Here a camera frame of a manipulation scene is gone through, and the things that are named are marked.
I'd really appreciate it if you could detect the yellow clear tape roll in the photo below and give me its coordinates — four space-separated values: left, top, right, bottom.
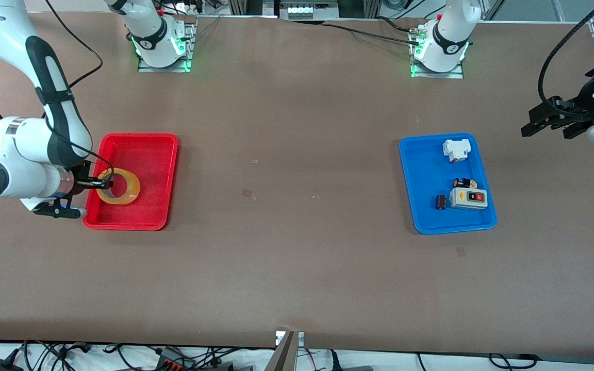
96 168 141 205

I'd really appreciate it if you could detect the red plastic tray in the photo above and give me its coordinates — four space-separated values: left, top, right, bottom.
82 133 179 231

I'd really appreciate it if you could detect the white plastic connector block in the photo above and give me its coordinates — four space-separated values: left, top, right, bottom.
442 138 471 163

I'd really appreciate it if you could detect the blue plastic tray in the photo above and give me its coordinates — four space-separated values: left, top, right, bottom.
399 133 498 235

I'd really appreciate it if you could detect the orange connector block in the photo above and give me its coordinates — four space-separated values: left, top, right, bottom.
155 348 197 371

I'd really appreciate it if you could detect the white power strip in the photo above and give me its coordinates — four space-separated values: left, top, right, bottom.
158 0 213 15

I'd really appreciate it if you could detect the grey metal beam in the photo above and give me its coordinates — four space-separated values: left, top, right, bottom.
265 331 298 371

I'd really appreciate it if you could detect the white label plate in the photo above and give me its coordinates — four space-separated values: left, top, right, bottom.
275 331 306 347

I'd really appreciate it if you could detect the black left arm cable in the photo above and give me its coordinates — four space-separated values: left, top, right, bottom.
538 0 594 122

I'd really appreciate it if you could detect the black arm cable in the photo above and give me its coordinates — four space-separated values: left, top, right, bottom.
0 0 117 179
538 0 594 122

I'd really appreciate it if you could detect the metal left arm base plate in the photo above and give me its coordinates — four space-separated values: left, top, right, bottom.
409 21 466 79

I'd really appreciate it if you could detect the grey on-off switch box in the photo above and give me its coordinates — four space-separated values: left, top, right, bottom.
450 188 488 211

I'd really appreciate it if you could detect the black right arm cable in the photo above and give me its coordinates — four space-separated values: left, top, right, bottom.
0 0 117 179

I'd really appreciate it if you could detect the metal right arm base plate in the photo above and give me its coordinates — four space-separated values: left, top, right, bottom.
137 15 197 73

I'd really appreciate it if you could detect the thin grey cable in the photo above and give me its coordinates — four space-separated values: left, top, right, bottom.
193 14 225 39

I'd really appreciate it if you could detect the black cable on table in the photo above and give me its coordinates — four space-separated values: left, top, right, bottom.
323 22 422 46

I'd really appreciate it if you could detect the black looped floor cable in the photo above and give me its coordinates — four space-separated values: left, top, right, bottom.
488 352 541 370

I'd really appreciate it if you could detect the metal frame rack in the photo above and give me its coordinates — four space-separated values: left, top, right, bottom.
227 0 380 21

